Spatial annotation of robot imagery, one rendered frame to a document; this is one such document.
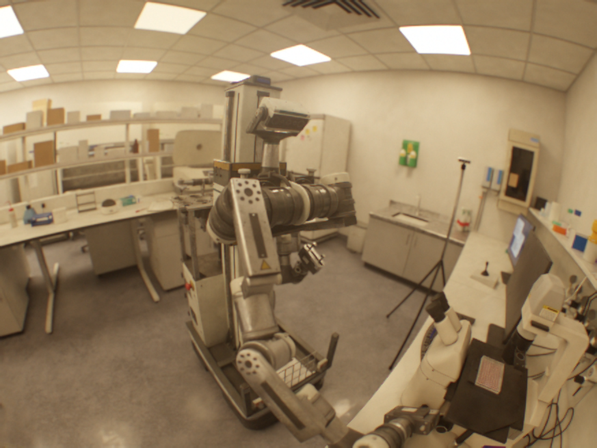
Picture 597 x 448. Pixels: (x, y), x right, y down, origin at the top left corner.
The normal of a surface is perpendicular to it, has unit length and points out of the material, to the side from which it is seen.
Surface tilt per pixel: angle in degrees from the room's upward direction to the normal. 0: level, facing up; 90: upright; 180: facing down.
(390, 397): 0
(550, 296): 80
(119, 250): 90
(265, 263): 47
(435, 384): 90
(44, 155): 90
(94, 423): 0
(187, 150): 105
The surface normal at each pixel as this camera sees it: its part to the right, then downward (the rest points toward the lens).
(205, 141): 0.67, 0.51
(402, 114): -0.70, 0.18
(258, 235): 0.53, -0.43
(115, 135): 0.72, 0.15
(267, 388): -0.34, -0.25
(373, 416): 0.08, -0.94
